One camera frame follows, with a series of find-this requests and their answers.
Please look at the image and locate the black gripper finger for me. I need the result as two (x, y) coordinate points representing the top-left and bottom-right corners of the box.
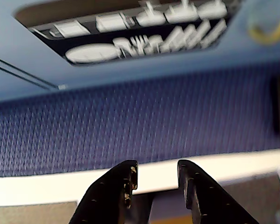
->
(176, 159), (259, 224)
(68, 160), (139, 224)

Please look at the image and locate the blue toy kitchen cabinet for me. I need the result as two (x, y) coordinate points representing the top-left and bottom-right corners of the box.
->
(0, 0), (280, 105)

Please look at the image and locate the yellow wooden board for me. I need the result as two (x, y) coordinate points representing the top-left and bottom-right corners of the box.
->
(148, 215), (193, 224)

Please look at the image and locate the grey table leg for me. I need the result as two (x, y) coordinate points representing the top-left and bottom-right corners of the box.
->
(123, 188), (188, 224)

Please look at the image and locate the blue woven mat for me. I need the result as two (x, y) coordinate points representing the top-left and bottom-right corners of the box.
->
(0, 67), (280, 178)

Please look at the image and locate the black white dishwasher rack print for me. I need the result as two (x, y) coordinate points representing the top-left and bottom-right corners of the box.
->
(14, 0), (243, 68)

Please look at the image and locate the yellow round knob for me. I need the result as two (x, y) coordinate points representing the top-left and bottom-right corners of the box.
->
(246, 10), (280, 45)

